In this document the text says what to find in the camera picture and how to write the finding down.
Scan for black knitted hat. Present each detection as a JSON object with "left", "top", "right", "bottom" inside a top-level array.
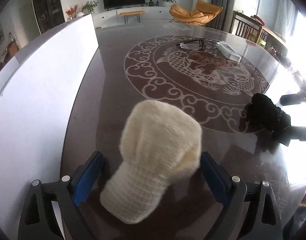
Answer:
[{"left": 239, "top": 93, "right": 291, "bottom": 151}]

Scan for cream knitted hat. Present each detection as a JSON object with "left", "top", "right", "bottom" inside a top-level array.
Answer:
[{"left": 100, "top": 100, "right": 202, "bottom": 224}]

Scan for white storage box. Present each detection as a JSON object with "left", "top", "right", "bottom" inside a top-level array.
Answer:
[{"left": 0, "top": 15, "right": 98, "bottom": 239}]

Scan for white power bank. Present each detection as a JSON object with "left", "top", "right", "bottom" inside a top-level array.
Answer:
[{"left": 217, "top": 41, "right": 241, "bottom": 62}]

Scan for black eyeglasses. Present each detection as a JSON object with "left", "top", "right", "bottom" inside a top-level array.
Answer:
[{"left": 177, "top": 38, "right": 219, "bottom": 51}]

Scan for dark wooden dining chair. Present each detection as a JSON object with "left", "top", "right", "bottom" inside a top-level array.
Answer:
[{"left": 230, "top": 11, "right": 288, "bottom": 55}]

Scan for red flower vase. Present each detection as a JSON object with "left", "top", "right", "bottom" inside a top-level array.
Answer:
[{"left": 65, "top": 4, "right": 79, "bottom": 21}]

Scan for white tv cabinet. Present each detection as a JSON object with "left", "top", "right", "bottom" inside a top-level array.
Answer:
[{"left": 92, "top": 7, "right": 172, "bottom": 29}]

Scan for green potted plant left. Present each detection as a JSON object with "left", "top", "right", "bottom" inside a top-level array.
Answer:
[{"left": 81, "top": 1, "right": 98, "bottom": 14}]

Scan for orange lounge chair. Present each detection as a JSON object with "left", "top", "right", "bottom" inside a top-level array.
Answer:
[{"left": 169, "top": 0, "right": 223, "bottom": 25}]

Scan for dark display cabinet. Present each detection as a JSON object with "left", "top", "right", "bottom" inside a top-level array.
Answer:
[{"left": 32, "top": 0, "right": 65, "bottom": 34}]

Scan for wooden bench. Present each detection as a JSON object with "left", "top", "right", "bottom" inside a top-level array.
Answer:
[{"left": 119, "top": 10, "right": 145, "bottom": 24}]

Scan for grey curtain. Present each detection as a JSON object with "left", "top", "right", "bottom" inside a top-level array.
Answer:
[{"left": 208, "top": 0, "right": 235, "bottom": 33}]

